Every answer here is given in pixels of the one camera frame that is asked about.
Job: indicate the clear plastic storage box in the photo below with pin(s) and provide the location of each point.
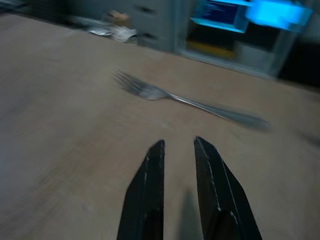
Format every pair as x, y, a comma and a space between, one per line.
250, 47

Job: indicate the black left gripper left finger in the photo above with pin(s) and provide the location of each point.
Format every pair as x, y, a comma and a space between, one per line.
146, 200

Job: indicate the grey drawer cabinet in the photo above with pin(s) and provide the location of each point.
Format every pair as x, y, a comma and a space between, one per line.
155, 22

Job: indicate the blue lit computer screen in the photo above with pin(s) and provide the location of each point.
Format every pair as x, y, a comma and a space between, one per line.
221, 15

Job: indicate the silver metal fork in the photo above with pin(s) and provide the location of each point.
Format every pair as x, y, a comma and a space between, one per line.
160, 93

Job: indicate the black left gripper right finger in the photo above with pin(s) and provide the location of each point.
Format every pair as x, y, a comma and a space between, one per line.
220, 200

